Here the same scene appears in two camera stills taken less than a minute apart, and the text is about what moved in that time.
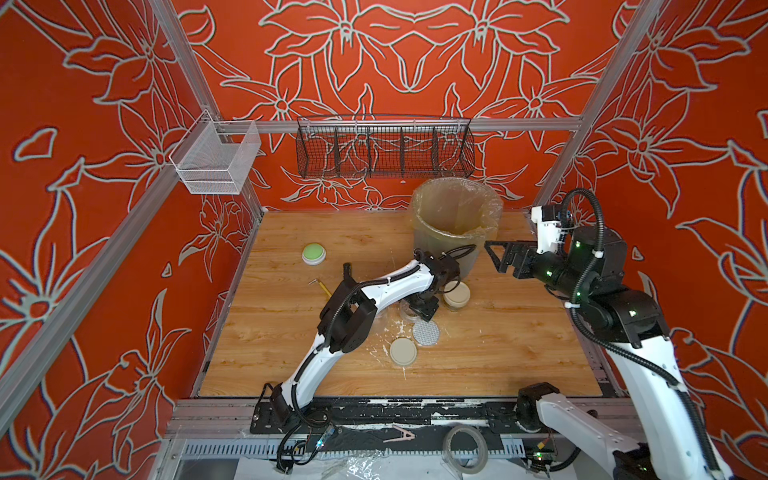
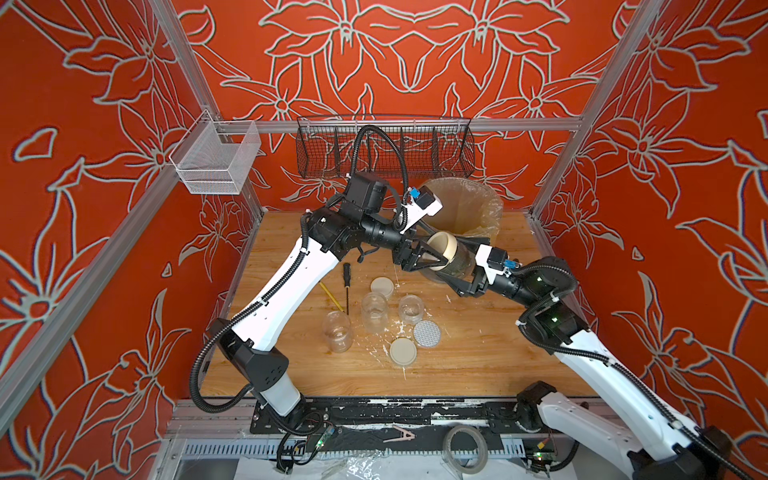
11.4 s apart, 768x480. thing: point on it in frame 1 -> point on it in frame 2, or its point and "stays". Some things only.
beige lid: (403, 351) stays
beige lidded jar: (456, 295) -> (461, 260)
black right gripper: (517, 249) -> (484, 287)
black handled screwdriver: (347, 272) stays
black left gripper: (427, 312) -> (411, 260)
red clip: (406, 435) stays
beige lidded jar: (407, 313) stays
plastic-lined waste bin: (448, 208) stays
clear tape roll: (482, 447) stays
